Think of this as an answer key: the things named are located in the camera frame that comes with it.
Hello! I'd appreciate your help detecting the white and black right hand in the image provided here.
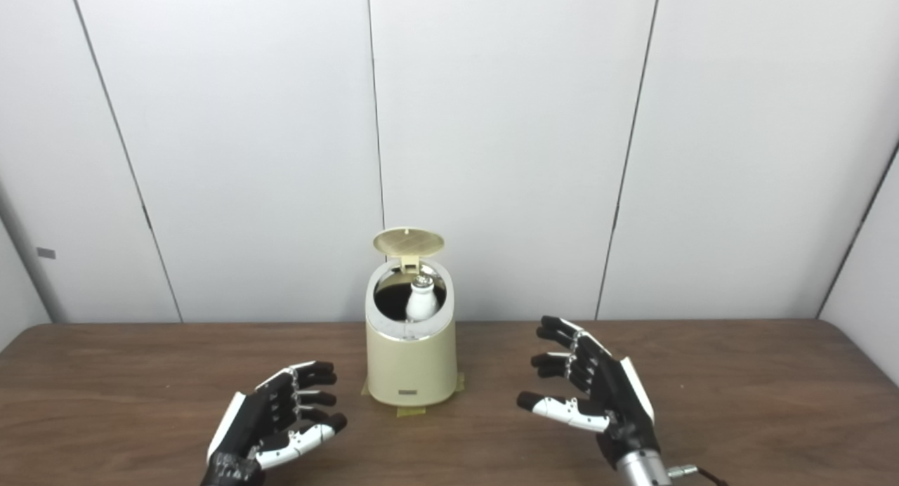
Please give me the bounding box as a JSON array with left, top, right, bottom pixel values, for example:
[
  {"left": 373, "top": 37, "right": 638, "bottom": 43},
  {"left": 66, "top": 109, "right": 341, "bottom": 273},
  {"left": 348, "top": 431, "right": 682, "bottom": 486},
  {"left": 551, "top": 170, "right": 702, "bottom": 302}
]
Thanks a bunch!
[{"left": 517, "top": 315, "right": 662, "bottom": 470}]

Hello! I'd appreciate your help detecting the white and black left hand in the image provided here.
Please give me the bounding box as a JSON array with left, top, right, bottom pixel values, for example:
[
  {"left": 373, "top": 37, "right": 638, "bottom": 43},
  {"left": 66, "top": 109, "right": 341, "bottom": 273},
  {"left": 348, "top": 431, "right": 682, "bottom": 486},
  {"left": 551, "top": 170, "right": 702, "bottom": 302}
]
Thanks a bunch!
[{"left": 200, "top": 361, "right": 348, "bottom": 486}]

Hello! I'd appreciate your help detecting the cream-colored bin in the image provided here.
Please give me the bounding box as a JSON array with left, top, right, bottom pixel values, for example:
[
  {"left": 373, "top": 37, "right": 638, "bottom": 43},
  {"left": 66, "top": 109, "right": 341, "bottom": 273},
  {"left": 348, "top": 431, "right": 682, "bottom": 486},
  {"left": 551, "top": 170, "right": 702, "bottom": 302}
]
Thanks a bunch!
[{"left": 365, "top": 258, "right": 459, "bottom": 407}]

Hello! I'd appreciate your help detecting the small white plastic bottle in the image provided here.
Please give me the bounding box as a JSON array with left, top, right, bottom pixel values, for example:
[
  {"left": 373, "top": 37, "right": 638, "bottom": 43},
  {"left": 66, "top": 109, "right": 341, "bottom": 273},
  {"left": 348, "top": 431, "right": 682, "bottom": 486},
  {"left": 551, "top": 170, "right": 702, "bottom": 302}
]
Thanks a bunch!
[{"left": 405, "top": 275, "right": 440, "bottom": 323}]

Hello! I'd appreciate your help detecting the cream round bin lid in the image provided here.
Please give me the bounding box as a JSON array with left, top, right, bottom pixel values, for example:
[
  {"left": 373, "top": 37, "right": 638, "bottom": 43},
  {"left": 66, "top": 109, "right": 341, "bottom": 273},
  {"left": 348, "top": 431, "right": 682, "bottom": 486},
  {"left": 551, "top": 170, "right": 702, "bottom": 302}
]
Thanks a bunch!
[{"left": 372, "top": 227, "right": 446, "bottom": 273}]

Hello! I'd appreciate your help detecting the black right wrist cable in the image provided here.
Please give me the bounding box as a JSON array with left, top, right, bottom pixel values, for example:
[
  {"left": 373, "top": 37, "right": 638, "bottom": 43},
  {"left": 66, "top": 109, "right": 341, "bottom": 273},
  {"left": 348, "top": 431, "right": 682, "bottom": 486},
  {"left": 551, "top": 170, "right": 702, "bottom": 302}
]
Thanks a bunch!
[{"left": 667, "top": 464, "right": 728, "bottom": 486}]

